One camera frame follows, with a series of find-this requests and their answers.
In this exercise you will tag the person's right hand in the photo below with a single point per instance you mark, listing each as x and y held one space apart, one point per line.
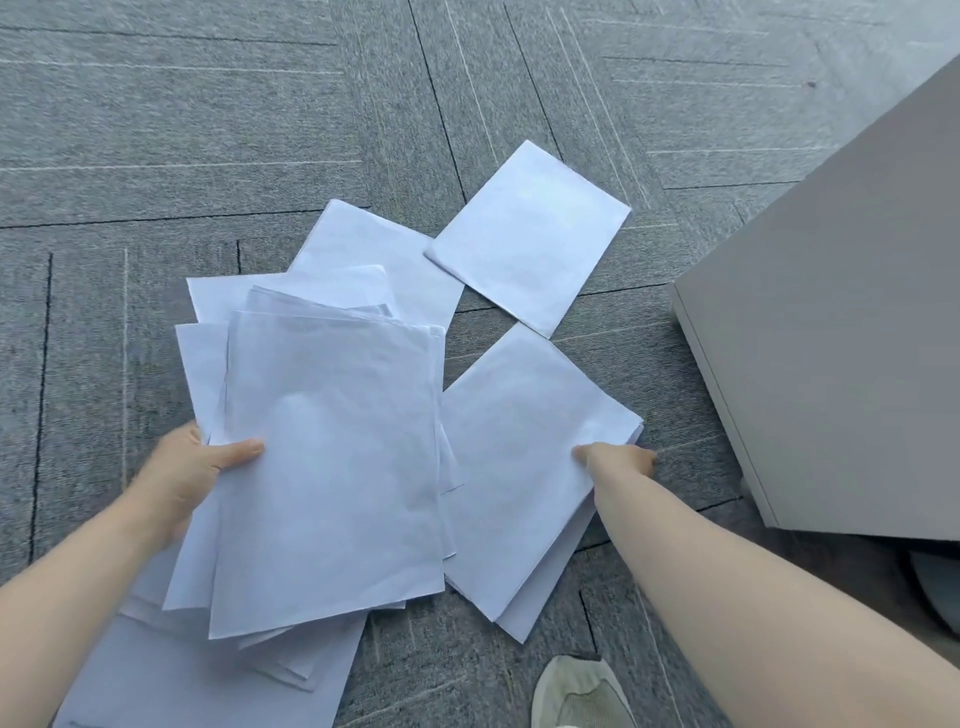
619 465

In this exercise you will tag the person's left hand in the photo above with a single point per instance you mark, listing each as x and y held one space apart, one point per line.
176 480

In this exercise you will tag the thin white paper bundle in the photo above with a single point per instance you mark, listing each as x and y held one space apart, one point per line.
510 450

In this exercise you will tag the pile of white paper sheets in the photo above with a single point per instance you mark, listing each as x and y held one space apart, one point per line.
322 450

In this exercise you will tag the person's right forearm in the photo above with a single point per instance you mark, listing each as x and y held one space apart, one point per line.
750 615

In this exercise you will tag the person's left forearm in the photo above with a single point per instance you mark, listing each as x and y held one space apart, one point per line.
60 622

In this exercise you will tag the white grey sneaker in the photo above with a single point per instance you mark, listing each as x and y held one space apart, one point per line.
585 694

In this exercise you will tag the pale grey drawer cabinet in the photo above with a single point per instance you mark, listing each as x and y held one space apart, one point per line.
825 337

